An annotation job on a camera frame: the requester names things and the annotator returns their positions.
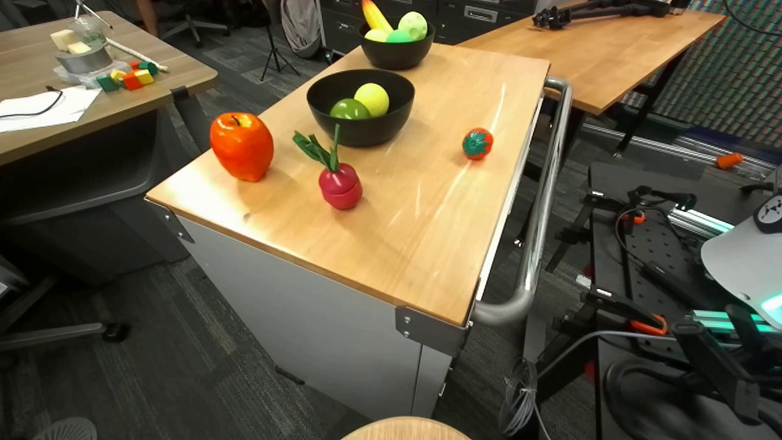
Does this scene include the green pepper toy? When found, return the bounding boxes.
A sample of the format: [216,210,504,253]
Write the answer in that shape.
[326,94,373,122]

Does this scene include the light green dimpled ball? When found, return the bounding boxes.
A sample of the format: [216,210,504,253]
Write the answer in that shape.
[395,9,430,43]

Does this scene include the yellow banana toy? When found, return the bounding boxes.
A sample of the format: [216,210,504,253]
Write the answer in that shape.
[359,0,395,33]

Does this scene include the red radish toy green leaves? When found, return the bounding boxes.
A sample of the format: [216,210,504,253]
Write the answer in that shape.
[290,120,366,211]

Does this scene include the black bowl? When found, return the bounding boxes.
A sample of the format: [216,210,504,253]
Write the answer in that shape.
[359,21,438,72]
[304,65,418,149]

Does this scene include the red tomato toy green top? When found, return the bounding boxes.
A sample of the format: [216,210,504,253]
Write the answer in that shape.
[458,125,495,161]

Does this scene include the orange apple toy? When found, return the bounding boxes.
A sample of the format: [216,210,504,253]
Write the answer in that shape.
[208,110,276,183]

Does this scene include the white tool cart body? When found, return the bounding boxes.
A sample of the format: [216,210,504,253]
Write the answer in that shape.
[165,205,472,423]

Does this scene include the round wooden stool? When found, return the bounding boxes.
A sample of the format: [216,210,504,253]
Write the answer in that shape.
[339,413,473,440]

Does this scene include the wooden office desk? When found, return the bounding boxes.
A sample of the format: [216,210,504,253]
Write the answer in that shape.
[0,6,219,284]

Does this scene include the long wooden table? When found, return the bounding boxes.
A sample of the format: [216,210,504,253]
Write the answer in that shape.
[458,6,728,116]

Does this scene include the white plastic rod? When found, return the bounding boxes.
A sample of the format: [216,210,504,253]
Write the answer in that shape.
[105,33,171,72]

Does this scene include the black metal robot stand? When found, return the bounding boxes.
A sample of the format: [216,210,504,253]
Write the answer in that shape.
[521,161,782,440]

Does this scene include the black office chair base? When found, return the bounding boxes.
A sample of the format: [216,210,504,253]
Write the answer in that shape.
[0,251,132,352]

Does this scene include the clear plastic container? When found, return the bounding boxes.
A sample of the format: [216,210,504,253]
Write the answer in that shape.
[49,12,115,76]

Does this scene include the white paper sheets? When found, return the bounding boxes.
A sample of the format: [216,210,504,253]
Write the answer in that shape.
[0,83,105,134]

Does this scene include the green patterned partition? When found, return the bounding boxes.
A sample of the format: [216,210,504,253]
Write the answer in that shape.
[650,0,782,149]

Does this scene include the black standing camera tripod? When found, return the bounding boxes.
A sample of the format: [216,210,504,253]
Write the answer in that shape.
[258,0,303,83]

